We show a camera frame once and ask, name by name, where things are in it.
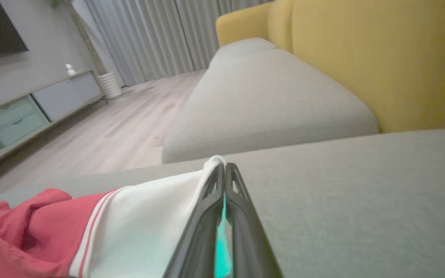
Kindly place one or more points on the narrow yellow sofa backrest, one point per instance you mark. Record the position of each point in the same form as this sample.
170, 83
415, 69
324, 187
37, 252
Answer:
280, 23

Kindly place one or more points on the red basketball jersey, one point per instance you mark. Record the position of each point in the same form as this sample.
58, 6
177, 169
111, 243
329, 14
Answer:
52, 231

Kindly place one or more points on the small white figurine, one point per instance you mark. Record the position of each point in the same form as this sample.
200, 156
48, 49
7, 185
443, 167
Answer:
70, 70

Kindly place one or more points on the wide yellow sofa backrest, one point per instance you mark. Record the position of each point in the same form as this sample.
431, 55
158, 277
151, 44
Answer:
384, 58

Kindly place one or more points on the white ribbed floor vase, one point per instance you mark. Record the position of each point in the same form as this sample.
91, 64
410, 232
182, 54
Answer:
109, 85

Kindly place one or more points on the small grey sofa seat cushion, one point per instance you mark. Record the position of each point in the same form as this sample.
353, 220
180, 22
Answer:
245, 43

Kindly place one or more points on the medium grey sofa seat cushion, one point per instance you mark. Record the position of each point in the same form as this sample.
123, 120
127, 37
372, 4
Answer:
269, 100

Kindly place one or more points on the large grey sofa seat cushion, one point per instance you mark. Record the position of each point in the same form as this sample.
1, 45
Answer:
354, 204

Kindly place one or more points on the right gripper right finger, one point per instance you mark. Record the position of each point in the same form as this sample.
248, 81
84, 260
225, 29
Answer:
249, 239

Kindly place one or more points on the grey pleated curtain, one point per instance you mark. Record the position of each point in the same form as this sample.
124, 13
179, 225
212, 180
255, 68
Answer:
157, 34

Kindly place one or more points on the white and green TV cabinet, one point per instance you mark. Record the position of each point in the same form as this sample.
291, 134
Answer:
25, 112

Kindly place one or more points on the yellow sofa armrest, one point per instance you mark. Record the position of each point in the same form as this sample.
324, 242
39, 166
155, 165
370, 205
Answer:
242, 23

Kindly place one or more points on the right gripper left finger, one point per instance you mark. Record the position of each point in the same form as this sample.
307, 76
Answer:
199, 235

